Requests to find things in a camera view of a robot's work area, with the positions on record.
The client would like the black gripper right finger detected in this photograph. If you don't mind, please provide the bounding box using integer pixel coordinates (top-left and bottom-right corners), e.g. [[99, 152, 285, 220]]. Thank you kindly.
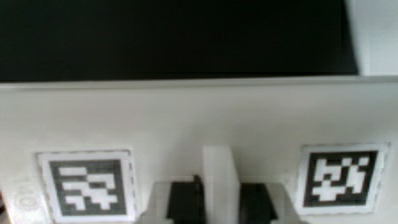
[[239, 182, 308, 224]]

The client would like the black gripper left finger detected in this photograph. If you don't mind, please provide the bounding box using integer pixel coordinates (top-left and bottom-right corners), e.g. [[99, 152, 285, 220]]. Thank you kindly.
[[141, 174, 209, 224]]

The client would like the short white door panel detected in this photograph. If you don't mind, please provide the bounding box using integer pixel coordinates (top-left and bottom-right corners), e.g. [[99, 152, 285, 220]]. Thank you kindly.
[[0, 77, 398, 224]]

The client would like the white right fence bar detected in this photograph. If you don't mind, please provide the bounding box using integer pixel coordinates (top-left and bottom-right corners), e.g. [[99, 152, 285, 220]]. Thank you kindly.
[[347, 0, 398, 76]]

